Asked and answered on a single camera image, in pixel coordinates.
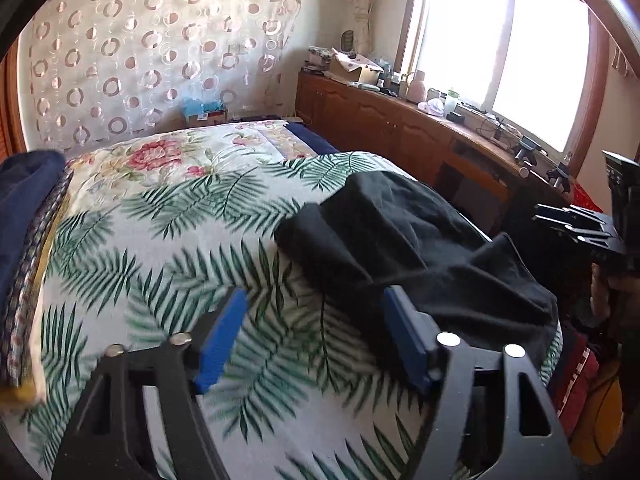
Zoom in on black t-shirt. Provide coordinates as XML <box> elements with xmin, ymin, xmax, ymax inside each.
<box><xmin>274</xmin><ymin>171</ymin><xmax>559</xmax><ymax>366</ymax></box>

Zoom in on right hand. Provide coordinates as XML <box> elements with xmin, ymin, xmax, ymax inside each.
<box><xmin>590</xmin><ymin>263</ymin><xmax>640</xmax><ymax>324</ymax></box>

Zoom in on palm leaf print sheet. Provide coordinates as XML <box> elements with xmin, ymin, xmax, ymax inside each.
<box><xmin>6</xmin><ymin>152</ymin><xmax>430</xmax><ymax>479</ymax></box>

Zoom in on red garment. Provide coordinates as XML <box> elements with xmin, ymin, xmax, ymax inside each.
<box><xmin>547</xmin><ymin>322</ymin><xmax>599</xmax><ymax>438</ymax></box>

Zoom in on navy blue blanket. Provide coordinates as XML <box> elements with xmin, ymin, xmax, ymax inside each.
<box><xmin>285</xmin><ymin>122</ymin><xmax>340</xmax><ymax>155</ymax></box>

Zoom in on floral quilt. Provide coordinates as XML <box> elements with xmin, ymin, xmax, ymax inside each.
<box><xmin>70</xmin><ymin>119</ymin><xmax>316</xmax><ymax>198</ymax></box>

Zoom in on blue tissue box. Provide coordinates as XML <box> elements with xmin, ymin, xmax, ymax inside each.
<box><xmin>181</xmin><ymin>99</ymin><xmax>228</xmax><ymax>128</ymax></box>

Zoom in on wooden sideboard cabinet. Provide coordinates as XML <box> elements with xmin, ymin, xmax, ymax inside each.
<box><xmin>295</xmin><ymin>70</ymin><xmax>570</xmax><ymax>234</ymax></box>

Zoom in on patterned navy folded garment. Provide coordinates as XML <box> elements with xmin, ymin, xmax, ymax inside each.
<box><xmin>1</xmin><ymin>167</ymin><xmax>74</xmax><ymax>388</ymax></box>

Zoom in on pink bottle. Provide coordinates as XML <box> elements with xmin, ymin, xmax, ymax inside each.
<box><xmin>406</xmin><ymin>70</ymin><xmax>427</xmax><ymax>104</ymax></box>

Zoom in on navy blue folded garment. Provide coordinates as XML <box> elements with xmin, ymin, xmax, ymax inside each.
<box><xmin>0</xmin><ymin>150</ymin><xmax>65</xmax><ymax>311</ymax></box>

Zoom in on cardboard box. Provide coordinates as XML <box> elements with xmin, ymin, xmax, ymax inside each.
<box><xmin>329</xmin><ymin>49</ymin><xmax>383</xmax><ymax>84</ymax></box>

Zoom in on wooden wardrobe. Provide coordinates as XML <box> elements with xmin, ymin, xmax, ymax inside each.
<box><xmin>0</xmin><ymin>40</ymin><xmax>26</xmax><ymax>162</ymax></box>

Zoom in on circle pattern curtain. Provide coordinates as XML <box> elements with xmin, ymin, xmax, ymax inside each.
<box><xmin>17</xmin><ymin>0</ymin><xmax>302</xmax><ymax>156</ymax></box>

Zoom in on window frame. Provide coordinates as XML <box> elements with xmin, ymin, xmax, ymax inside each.
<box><xmin>395</xmin><ymin>0</ymin><xmax>610</xmax><ymax>176</ymax></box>

